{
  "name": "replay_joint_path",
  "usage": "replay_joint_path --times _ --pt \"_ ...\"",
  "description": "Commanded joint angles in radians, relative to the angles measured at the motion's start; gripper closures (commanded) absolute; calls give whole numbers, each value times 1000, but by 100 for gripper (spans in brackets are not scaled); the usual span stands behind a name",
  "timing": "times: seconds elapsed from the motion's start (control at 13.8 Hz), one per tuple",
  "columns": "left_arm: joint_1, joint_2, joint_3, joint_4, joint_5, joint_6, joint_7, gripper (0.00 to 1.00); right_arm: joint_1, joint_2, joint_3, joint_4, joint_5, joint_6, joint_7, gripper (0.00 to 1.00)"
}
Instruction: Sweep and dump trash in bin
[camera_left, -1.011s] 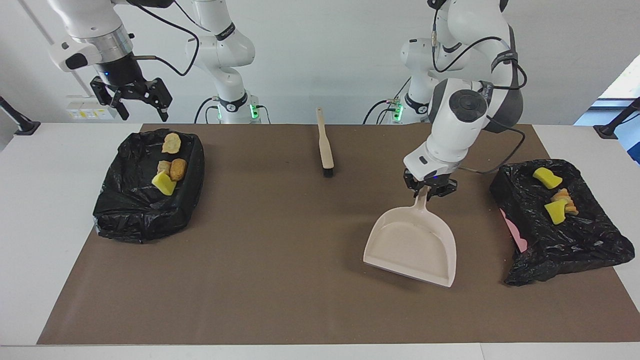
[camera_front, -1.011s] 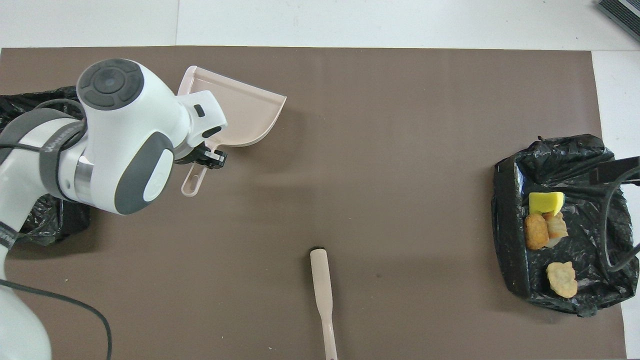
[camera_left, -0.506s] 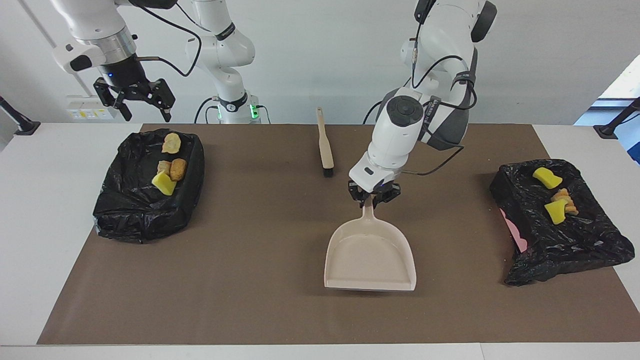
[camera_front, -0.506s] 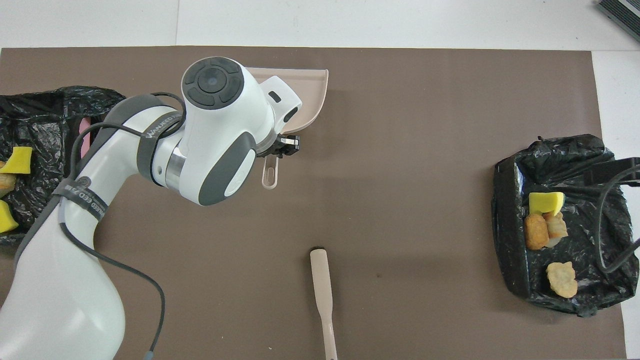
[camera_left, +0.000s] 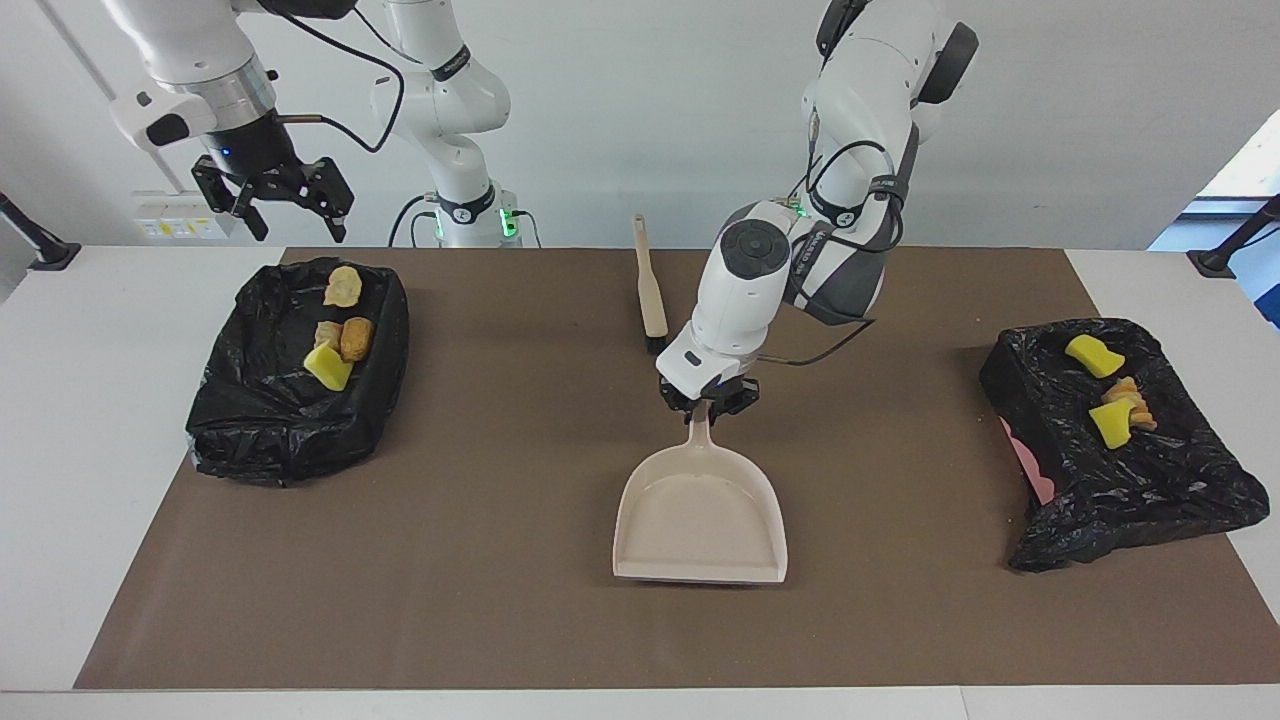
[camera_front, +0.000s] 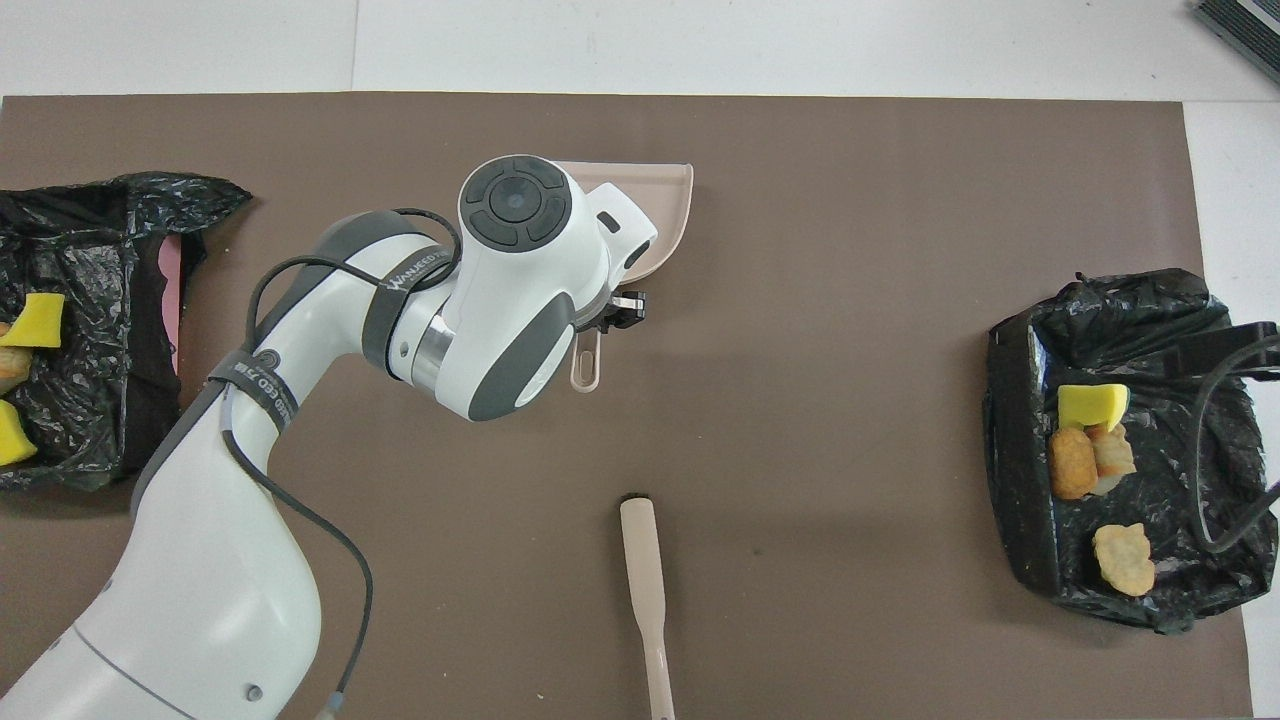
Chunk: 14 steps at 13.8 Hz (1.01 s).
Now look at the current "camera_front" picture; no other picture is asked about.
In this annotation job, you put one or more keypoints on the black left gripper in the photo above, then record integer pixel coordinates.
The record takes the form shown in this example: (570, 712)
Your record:
(626, 310)

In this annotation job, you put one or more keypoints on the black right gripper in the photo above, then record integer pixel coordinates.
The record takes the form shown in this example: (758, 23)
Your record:
(1225, 350)

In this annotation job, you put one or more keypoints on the beige plastic dustpan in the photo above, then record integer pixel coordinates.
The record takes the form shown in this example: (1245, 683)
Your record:
(665, 205)

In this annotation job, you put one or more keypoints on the plain yellow sponge chunk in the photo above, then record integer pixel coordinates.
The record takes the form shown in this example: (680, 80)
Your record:
(1090, 405)

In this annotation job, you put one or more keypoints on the pale orange-backed pastry piece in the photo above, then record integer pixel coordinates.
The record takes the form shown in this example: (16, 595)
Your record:
(1115, 455)

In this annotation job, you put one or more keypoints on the golden brown bread roll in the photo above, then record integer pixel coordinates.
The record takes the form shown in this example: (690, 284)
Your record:
(1073, 465)

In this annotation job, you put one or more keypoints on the beige hand brush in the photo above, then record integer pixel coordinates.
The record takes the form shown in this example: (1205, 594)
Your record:
(641, 560)

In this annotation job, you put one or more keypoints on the small yellow sponge piece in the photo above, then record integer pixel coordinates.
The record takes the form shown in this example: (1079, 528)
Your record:
(38, 320)

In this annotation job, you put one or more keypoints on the orange striped sponge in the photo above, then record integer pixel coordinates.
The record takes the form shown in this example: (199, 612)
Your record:
(10, 365)

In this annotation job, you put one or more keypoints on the yellow and green sponge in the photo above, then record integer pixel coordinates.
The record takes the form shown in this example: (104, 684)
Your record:
(12, 438)

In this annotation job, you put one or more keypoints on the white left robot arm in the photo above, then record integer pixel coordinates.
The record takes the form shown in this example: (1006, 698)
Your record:
(500, 290)

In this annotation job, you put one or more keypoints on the black bag lined bin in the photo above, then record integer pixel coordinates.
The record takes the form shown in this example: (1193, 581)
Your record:
(1160, 470)

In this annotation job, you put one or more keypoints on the pink bin with black bag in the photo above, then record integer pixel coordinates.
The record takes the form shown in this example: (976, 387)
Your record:
(90, 400)

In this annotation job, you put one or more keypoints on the brown table mat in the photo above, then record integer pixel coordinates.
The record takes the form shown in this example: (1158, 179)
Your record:
(850, 200)

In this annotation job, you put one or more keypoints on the grey ribbed panel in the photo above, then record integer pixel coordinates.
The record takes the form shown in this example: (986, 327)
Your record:
(1250, 25)

